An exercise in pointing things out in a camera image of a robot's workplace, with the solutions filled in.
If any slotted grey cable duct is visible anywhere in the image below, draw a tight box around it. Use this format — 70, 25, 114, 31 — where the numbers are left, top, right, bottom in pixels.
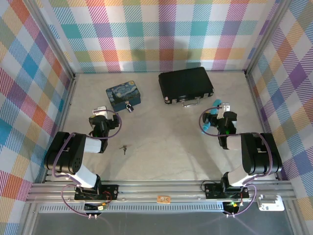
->
36, 204, 246, 214

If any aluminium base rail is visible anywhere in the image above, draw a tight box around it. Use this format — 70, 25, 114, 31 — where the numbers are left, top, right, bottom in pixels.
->
25, 180, 298, 204

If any black briefcase with metal handle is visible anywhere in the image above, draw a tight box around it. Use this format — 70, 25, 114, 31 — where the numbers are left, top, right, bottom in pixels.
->
158, 66, 215, 108

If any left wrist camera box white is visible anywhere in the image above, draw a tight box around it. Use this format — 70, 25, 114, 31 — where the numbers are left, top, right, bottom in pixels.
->
92, 105, 108, 117

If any white plastic clamp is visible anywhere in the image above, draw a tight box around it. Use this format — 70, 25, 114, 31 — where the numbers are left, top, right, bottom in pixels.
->
257, 194, 286, 212

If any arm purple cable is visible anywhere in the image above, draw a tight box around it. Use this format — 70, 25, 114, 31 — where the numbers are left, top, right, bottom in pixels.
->
52, 109, 123, 218
199, 106, 272, 217

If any starry night print tin box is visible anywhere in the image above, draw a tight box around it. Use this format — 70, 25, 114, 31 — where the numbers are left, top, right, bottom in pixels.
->
105, 78, 142, 113

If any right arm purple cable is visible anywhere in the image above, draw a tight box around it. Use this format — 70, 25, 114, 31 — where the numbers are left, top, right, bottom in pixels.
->
199, 106, 272, 217

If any aluminium side rail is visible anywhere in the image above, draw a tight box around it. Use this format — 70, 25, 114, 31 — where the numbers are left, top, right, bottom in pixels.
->
245, 70, 286, 181
42, 73, 80, 184

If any teal cylindrical tool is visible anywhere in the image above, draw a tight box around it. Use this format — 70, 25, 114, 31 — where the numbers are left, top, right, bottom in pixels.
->
201, 99, 222, 132

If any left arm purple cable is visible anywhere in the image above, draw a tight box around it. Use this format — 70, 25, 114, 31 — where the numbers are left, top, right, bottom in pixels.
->
52, 109, 123, 218

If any aluminium frame post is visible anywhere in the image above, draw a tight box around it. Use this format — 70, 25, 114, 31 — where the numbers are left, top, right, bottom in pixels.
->
28, 0, 76, 78
243, 0, 294, 77

